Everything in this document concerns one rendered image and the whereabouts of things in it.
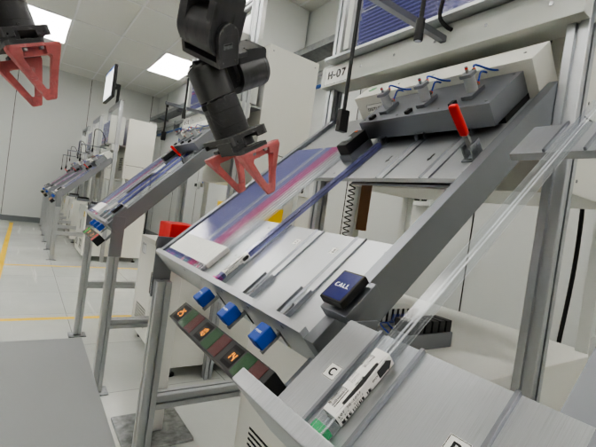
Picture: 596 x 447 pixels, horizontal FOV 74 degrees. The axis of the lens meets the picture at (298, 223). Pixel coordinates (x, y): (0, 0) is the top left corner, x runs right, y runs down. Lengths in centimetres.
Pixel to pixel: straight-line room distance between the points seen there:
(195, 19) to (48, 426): 52
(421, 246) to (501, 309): 197
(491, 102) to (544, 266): 33
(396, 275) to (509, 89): 46
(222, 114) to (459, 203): 39
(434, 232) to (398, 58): 67
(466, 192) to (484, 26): 48
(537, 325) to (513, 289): 163
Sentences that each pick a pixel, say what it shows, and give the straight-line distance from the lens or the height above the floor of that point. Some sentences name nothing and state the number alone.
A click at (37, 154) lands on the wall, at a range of 919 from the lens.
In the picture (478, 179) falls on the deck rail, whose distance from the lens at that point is 71.
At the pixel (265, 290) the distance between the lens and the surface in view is 67.
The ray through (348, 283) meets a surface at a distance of 50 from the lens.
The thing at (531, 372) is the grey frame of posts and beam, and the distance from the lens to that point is 92.
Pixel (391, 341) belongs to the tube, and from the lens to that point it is 32.
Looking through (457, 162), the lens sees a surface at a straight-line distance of 77.
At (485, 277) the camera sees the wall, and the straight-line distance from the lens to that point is 260.
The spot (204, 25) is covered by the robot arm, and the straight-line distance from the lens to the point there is 58.
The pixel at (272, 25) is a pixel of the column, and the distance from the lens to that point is 437.
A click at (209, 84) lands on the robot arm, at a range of 61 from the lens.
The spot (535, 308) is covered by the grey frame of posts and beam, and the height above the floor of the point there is 76.
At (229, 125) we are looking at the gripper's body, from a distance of 61.
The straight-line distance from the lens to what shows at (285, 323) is 54.
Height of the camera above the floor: 87
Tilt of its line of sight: 1 degrees down
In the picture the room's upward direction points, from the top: 8 degrees clockwise
